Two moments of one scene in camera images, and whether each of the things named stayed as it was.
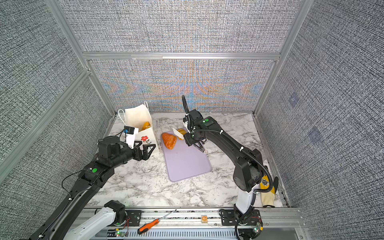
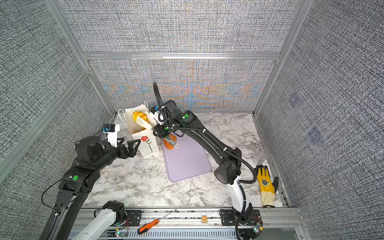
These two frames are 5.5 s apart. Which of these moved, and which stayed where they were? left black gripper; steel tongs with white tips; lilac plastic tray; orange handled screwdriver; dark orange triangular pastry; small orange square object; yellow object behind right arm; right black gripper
Moved: left black gripper; right black gripper; steel tongs with white tips
Stayed: orange handled screwdriver; small orange square object; dark orange triangular pastry; yellow object behind right arm; lilac plastic tray
